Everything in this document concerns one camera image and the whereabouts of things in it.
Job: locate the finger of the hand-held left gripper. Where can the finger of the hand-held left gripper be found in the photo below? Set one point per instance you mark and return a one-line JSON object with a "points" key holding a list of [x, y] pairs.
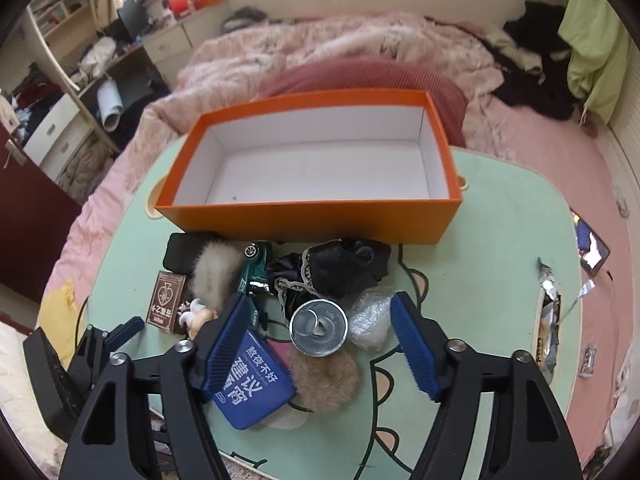
{"points": [[127, 329]]}

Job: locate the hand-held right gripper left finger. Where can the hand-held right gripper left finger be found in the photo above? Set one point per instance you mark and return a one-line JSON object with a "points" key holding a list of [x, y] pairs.
{"points": [[225, 355]]}

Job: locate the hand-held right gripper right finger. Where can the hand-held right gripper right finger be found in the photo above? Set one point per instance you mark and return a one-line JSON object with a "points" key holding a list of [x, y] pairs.
{"points": [[412, 350]]}

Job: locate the blue tin box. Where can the blue tin box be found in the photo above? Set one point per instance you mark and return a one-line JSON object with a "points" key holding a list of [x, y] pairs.
{"points": [[255, 385]]}

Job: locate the small cartoon figurine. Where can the small cartoon figurine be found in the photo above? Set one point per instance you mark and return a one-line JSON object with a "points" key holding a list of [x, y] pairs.
{"points": [[200, 317]]}

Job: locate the brown playing card box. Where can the brown playing card box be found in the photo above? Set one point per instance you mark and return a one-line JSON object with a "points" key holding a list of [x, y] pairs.
{"points": [[167, 302]]}

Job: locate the clear plastic bag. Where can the clear plastic bag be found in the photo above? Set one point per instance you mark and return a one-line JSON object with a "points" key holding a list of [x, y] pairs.
{"points": [[370, 317]]}

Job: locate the grey brown fur pompom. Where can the grey brown fur pompom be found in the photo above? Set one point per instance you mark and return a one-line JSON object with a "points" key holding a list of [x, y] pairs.
{"points": [[215, 272]]}

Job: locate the green toy car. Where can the green toy car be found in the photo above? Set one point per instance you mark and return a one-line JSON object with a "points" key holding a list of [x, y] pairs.
{"points": [[252, 270]]}

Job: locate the tan fluffy fur ball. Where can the tan fluffy fur ball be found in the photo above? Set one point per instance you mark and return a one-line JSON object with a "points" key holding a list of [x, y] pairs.
{"points": [[325, 377]]}

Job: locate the black pouch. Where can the black pouch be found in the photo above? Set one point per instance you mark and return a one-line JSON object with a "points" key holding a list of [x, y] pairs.
{"points": [[182, 252]]}

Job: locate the round metal tin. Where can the round metal tin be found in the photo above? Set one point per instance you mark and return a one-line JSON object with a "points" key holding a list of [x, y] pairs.
{"points": [[318, 330]]}

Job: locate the black lace cloth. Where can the black lace cloth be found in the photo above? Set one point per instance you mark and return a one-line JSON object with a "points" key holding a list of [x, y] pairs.
{"points": [[340, 265]]}

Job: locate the orange cardboard box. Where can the orange cardboard box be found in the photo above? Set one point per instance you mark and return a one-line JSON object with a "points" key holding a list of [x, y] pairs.
{"points": [[310, 220]]}

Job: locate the green cartoon printed desktop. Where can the green cartoon printed desktop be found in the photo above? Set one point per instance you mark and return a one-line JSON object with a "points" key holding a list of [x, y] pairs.
{"points": [[475, 285]]}

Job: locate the yellow cloth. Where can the yellow cloth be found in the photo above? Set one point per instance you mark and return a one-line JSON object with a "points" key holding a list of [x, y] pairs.
{"points": [[62, 310]]}

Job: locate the snack packet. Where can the snack packet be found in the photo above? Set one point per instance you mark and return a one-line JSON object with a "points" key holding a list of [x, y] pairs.
{"points": [[550, 345]]}

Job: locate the crumpled silver wrapper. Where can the crumpled silver wrapper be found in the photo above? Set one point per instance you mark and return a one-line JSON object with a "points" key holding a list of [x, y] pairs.
{"points": [[550, 280]]}

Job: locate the small dark packet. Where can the small dark packet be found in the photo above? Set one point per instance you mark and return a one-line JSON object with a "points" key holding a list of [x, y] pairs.
{"points": [[588, 360]]}

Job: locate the silver strip wrapper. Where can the silver strip wrapper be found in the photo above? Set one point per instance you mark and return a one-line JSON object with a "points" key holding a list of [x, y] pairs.
{"points": [[582, 292]]}

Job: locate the smartphone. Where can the smartphone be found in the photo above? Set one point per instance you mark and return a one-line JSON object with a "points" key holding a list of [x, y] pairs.
{"points": [[590, 250]]}

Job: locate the low white drawer unit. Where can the low white drawer unit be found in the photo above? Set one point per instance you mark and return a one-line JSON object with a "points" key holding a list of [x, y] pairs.
{"points": [[55, 130]]}

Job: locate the white paper roll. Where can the white paper roll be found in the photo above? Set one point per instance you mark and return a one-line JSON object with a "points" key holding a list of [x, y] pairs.
{"points": [[109, 102]]}

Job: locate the white cloth bundle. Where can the white cloth bundle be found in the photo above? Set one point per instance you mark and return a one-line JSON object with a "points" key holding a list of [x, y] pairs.
{"points": [[97, 55]]}

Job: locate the dark red ribbed pillow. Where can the dark red ribbed pillow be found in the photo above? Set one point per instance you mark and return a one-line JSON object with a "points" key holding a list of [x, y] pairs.
{"points": [[360, 75]]}

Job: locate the white drawer cabinet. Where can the white drawer cabinet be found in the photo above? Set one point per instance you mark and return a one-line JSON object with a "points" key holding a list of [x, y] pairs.
{"points": [[170, 45]]}

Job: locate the black clothes pile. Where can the black clothes pile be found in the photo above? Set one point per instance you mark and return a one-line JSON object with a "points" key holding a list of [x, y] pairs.
{"points": [[535, 90]]}

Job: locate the black monitor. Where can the black monitor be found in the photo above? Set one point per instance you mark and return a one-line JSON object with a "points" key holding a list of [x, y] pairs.
{"points": [[132, 20]]}

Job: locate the beige garment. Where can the beige garment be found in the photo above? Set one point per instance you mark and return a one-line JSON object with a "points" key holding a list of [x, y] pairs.
{"points": [[520, 52]]}

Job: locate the pink floral quilt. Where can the pink floral quilt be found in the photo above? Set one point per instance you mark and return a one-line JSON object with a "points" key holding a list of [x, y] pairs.
{"points": [[310, 40]]}

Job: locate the red container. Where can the red container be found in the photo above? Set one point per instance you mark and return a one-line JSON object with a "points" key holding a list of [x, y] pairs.
{"points": [[180, 6]]}

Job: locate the grey garment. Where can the grey garment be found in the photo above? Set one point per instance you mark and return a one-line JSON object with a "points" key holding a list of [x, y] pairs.
{"points": [[245, 17]]}

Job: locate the small orange sill box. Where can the small orange sill box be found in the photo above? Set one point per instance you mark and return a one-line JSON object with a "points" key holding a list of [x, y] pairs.
{"points": [[210, 1]]}

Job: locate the light green hanging garment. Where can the light green hanging garment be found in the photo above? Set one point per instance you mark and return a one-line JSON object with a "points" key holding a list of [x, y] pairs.
{"points": [[595, 50]]}

